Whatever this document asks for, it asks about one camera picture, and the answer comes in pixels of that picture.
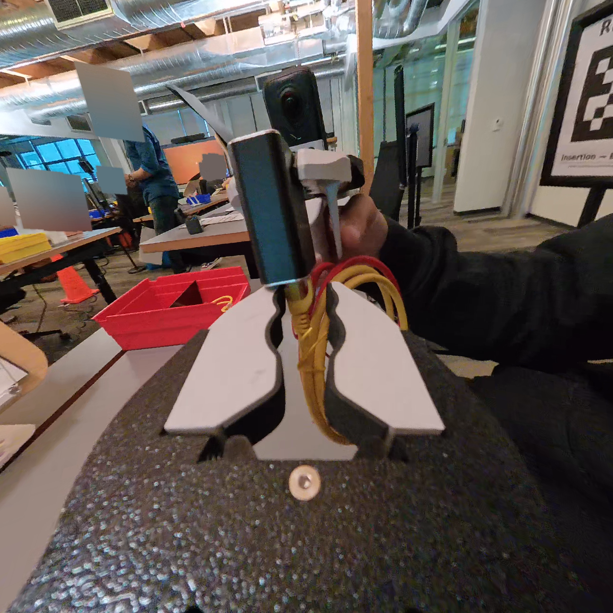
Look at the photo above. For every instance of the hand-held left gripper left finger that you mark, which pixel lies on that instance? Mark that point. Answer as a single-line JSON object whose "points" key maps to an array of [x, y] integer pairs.
{"points": [[225, 378]]}

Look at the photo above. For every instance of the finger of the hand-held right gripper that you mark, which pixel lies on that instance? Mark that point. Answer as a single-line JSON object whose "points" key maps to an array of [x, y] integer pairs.
{"points": [[234, 196], [321, 165]]}

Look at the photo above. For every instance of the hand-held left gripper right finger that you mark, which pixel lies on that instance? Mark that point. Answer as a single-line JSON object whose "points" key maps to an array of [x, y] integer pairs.
{"points": [[388, 378]]}

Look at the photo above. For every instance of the black port adapter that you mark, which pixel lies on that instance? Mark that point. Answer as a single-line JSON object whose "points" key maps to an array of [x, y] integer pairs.
{"points": [[273, 215]]}

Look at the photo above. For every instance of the person's right forearm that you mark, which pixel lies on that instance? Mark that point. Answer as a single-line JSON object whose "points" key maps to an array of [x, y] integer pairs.
{"points": [[455, 287]]}

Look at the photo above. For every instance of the person's right hand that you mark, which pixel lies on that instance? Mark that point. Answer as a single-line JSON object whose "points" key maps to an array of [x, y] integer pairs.
{"points": [[364, 230]]}

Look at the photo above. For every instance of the grey wood-edged desk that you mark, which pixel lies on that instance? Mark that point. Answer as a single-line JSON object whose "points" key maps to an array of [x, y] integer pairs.
{"points": [[210, 234]]}

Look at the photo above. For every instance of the black pen holder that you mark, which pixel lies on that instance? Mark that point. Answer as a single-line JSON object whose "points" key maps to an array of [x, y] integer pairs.
{"points": [[194, 225]]}

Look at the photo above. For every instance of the computer monitor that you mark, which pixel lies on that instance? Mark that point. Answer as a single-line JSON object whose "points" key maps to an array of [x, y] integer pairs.
{"points": [[184, 163]]}

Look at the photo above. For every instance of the black office chair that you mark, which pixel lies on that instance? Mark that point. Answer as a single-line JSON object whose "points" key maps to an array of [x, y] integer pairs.
{"points": [[388, 182]]}

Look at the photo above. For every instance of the black tripod stand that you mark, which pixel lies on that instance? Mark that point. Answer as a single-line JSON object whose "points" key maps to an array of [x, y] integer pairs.
{"points": [[401, 143]]}

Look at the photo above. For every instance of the black bin divider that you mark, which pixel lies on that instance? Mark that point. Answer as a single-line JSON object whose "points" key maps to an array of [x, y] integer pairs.
{"points": [[189, 297]]}

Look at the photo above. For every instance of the red plastic bin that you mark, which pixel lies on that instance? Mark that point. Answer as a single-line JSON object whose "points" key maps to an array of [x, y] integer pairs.
{"points": [[143, 325]]}

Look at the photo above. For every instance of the black framed screen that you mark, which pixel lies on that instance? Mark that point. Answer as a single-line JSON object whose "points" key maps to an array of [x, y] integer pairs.
{"points": [[421, 134]]}

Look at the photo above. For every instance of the wood-top office desk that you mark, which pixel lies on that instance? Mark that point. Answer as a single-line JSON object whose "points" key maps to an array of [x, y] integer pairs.
{"points": [[81, 242]]}

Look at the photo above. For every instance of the person's black sweatshirt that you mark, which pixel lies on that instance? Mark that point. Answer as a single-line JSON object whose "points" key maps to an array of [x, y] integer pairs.
{"points": [[550, 431]]}

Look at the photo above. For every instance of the orange traffic cone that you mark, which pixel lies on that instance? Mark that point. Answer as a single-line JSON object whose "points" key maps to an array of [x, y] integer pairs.
{"points": [[74, 287]]}

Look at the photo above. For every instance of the printed instruction sheet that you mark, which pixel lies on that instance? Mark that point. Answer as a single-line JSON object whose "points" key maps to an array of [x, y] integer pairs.
{"points": [[19, 354]]}

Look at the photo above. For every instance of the yellow storage bin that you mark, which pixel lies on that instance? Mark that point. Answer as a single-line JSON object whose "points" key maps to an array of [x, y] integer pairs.
{"points": [[24, 246]]}

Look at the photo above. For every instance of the white stand base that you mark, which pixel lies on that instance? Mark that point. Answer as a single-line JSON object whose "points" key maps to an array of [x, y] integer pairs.
{"points": [[14, 443]]}

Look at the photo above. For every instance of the wooden post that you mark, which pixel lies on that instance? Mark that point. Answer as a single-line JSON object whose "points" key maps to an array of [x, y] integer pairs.
{"points": [[365, 96]]}

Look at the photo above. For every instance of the silver air duct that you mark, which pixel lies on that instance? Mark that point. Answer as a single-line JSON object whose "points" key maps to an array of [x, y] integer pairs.
{"points": [[143, 57]]}

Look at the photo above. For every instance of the black framed wall sign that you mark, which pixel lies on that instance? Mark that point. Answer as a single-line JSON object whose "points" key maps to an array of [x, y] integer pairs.
{"points": [[589, 96]]}

